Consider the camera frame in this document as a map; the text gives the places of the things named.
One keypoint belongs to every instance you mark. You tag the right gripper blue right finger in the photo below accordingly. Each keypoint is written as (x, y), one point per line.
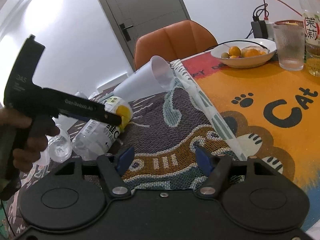
(204, 160)

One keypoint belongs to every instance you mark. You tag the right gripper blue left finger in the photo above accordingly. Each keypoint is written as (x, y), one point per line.
(124, 160)

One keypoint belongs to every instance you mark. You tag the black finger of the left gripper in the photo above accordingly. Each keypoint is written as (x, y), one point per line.
(60, 103)

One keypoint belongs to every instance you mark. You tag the clear plastic cup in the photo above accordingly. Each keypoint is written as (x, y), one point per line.
(59, 149)

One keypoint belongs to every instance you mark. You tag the white frosted cup on rug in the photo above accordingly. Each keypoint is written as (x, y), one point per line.
(156, 76)

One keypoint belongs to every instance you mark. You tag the person's left hand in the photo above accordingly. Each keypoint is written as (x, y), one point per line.
(23, 145)

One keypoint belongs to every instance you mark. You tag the patterned woven tablecloth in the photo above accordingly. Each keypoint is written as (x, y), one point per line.
(156, 198)

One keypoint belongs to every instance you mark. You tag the orange cat mat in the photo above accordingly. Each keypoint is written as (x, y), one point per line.
(274, 114)

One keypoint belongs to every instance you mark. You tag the white fruit bowl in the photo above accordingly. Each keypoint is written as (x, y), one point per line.
(248, 53)

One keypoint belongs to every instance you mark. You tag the grey door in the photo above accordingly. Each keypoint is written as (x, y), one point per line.
(131, 19)

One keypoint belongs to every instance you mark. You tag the orange leather chair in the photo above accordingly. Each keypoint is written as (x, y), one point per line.
(176, 41)

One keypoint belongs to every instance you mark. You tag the black power adapter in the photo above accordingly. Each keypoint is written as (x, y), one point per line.
(259, 29)

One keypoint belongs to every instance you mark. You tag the ribbed clear glass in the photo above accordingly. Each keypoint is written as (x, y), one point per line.
(290, 44)

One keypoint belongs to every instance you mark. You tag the jasmine tea bottle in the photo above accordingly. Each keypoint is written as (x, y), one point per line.
(310, 15)

